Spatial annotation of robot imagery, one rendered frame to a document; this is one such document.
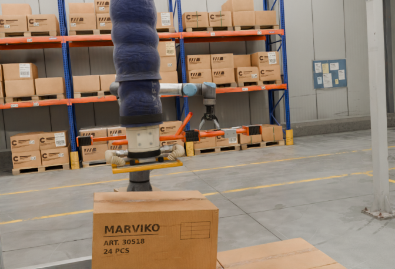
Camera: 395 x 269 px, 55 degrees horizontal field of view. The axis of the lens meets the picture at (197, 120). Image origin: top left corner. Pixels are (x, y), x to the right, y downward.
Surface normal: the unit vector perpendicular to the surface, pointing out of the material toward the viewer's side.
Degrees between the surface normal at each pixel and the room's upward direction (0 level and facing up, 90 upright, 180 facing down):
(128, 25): 74
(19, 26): 91
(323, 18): 90
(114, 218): 90
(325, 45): 90
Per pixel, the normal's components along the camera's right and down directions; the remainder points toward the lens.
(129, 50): -0.10, -0.16
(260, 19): 0.22, 0.10
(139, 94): 0.13, -0.16
